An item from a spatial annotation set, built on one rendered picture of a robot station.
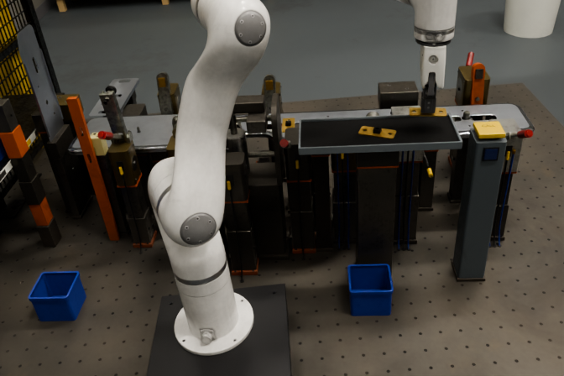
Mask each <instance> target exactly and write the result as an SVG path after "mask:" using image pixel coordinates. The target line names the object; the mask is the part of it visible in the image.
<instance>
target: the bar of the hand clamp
mask: <svg viewBox="0 0 564 376"><path fill-rule="evenodd" d="M116 92H117V89H116V87H115V86H107V87H106V92H104V91H101V93H100V94H99V97H100V99H101V102H102V106H103V108H104V111H105V113H106V116H107V120H108V122H109V125H110V128H111V130H112V133H114V134H119V133H123V137H124V140H125V143H127V142H128V141H127V133H128V130H127V128H126V125H125V122H124V120H123V115H122V113H121V110H120V107H119V105H118V100H117V98H116V95H115V94H116Z"/></svg>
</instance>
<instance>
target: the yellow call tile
mask: <svg viewBox="0 0 564 376"><path fill-rule="evenodd" d="M473 128H474V130H475V132H476V134H477V136H478V138H505V134H506V133H505V131H504V130H503V128H502V126H501V125H500V123H499V122H478V123H473Z"/></svg>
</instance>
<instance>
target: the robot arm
mask: <svg viewBox="0 0 564 376"><path fill-rule="evenodd" d="M396 1H399V2H402V3H405V4H408V5H410V6H411V7H413V8H414V10H415V24H414V37H415V42H416V43H417V44H420V82H421V87H422V92H421V100H420V107H421V110H420V111H421V113H435V111H436V85H437V86H438V89H439V88H441V89H443V88H444V77H445V65H446V45H447V44H450V43H451V41H452V38H453V37H454V30H455V21H456V12H457V0H396ZM191 10H192V12H193V14H194V16H195V17H196V20H197V21H198V22H199V23H200V25H201V26H202V27H203V28H204V29H205V30H207V42H206V47H205V49H204V51H203V53H202V55H201V57H200V58H199V60H198V61H197V62H196V64H195V66H194V67H193V68H192V70H191V71H190V73H189V75H188V76H187V78H186V81H185V85H184V89H183V92H182V97H181V101H180V108H179V113H178V118H177V124H176V132H175V157H170V158H167V159H163V160H161V161H160V162H159V163H158V164H156V165H155V166H154V168H153V169H152V170H151V172H150V174H149V179H148V193H149V199H150V203H151V206H152V208H153V211H154V215H155V218H156V221H157V223H158V226H159V230H160V233H161V236H162V238H163V241H164V245H165V248H166V250H167V253H168V256H169V259H170V264H171V267H172V270H173V273H174V276H175V281H176V284H177V287H178V291H179V293H180V298H181V302H182V305H183V308H182V309H181V310H180V312H179V314H178V316H177V317H176V319H175V336H176V339H177V341H178V343H179V344H180V345H181V346H182V347H183V348H184V349H185V350H186V351H188V352H190V353H194V354H197V355H203V356H211V355H217V354H221V353H225V352H227V351H230V350H231V349H233V348H235V347H236V346H237V345H239V344H240V343H241V342H242V341H243V340H244V339H245V338H246V337H247V336H248V334H249V333H250V331H251V329H252V327H253V309H252V307H251V305H250V304H249V303H248V301H247V300H246V299H245V298H243V297H242V296H241V295H239V294H236V293H234V292H233V287H232V281H231V277H230V273H229V268H228V264H227V257H226V253H225V248H224V245H223V242H222V237H221V234H220V232H219V229H220V227H221V225H222V219H223V214H224V207H225V179H226V176H225V161H226V143H227V132H228V128H229V124H230V121H231V117H232V111H233V108H234V105H235V101H236V99H237V96H238V92H239V90H240V88H241V86H242V84H243V82H244V81H245V79H246V78H247V76H248V75H249V74H250V72H251V71H252V70H253V68H254V67H255V66H256V65H257V64H258V63H259V62H260V60H261V59H262V57H263V55H264V52H265V50H266V47H267V44H268V42H269V35H270V18H269V13H268V11H267V9H266V7H265V6H264V5H263V4H262V3H261V1H260V0H191Z"/></svg>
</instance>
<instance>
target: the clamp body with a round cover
mask: <svg viewBox="0 0 564 376"><path fill-rule="evenodd" d="M331 162H332V163H331V167H332V173H333V183H334V188H332V202H333V211H332V214H333V218H332V220H333V222H332V231H333V243H338V248H337V249H338V250H341V248H340V243H343V248H342V250H346V248H345V243H347V245H348V247H347V249H348V250H350V249H351V248H350V247H349V243H356V211H355V210H356V158H355V153H348V154H331Z"/></svg>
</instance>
